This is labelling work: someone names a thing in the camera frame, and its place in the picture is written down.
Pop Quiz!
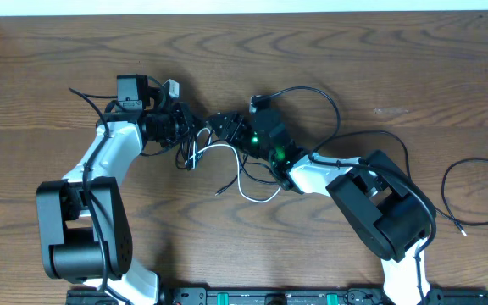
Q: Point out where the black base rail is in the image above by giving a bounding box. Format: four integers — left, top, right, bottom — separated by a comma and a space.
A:
65, 286, 488, 305

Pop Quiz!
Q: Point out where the black USB cable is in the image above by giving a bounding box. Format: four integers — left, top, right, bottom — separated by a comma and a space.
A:
309, 130, 488, 237

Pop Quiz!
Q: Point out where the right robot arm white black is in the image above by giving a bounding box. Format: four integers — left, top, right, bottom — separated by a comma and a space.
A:
207, 109, 436, 304

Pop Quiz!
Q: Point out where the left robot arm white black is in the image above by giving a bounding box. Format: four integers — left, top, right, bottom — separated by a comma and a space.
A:
36, 75, 203, 304

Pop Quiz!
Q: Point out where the white USB cable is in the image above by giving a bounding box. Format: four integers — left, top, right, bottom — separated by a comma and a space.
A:
184, 126, 282, 204

